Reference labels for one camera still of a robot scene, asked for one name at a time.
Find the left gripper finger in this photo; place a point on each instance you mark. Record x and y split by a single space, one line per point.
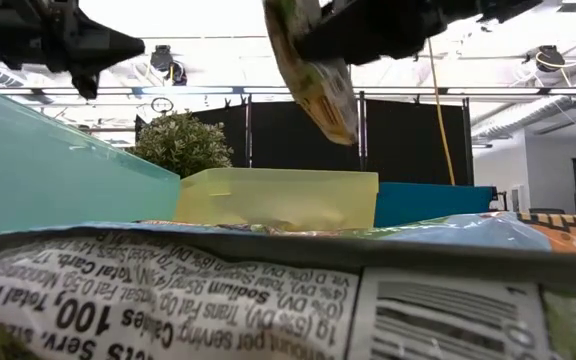
103 47

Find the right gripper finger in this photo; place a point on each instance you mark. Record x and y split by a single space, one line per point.
383 30

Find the green orange granola bar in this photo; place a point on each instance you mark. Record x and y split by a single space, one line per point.
318 95
468 231

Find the blue wrapper granola bar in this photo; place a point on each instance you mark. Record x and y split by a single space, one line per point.
168 310

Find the long ceiling light bar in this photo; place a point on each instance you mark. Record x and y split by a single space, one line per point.
193 90

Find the green plant in black pot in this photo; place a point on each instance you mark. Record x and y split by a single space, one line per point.
183 145

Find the teal translucent plastic bin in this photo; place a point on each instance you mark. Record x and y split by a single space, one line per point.
43 175

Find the black divider screen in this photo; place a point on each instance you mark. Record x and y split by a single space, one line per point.
278 145

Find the dark blue plastic bin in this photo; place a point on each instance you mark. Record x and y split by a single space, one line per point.
428 205

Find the yellow translucent plastic bin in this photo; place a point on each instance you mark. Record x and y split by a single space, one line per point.
288 195

